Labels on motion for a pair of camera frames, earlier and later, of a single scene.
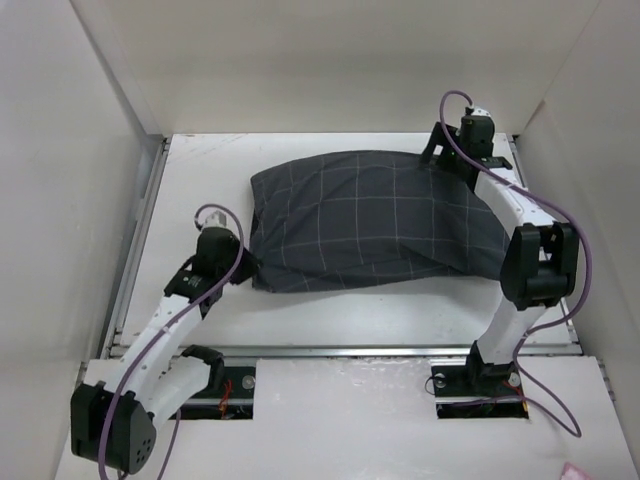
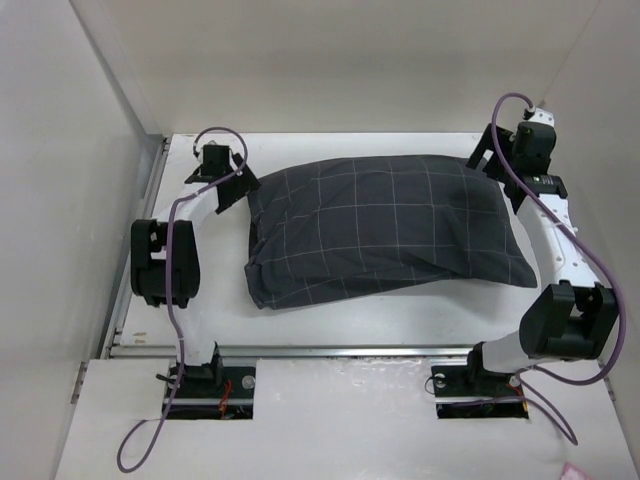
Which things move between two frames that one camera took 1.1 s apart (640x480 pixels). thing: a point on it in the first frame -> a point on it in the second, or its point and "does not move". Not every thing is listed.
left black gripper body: [245, 270] -> [228, 172]
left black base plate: [233, 401] does not move
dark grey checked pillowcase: [370, 218] does not move
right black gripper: [438, 137] -> [479, 152]
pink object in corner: [571, 472] does not move
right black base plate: [479, 391] does not move
